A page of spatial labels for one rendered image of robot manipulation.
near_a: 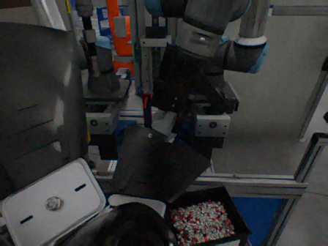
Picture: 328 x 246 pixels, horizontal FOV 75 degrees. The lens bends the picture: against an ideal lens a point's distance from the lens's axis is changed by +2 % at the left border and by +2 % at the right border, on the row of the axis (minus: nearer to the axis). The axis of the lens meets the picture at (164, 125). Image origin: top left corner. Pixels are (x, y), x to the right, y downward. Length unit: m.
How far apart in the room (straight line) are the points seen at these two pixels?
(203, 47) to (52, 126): 0.26
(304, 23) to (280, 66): 0.37
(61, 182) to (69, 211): 0.03
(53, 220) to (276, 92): 2.28
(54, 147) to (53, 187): 0.04
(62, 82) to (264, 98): 2.20
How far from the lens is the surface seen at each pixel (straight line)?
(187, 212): 0.72
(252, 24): 0.86
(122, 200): 0.35
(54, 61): 0.34
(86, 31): 0.19
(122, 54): 4.16
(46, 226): 0.26
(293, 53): 2.30
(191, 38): 0.38
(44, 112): 0.28
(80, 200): 0.25
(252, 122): 2.49
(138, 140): 0.48
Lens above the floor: 1.43
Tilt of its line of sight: 33 degrees down
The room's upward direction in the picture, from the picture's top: straight up
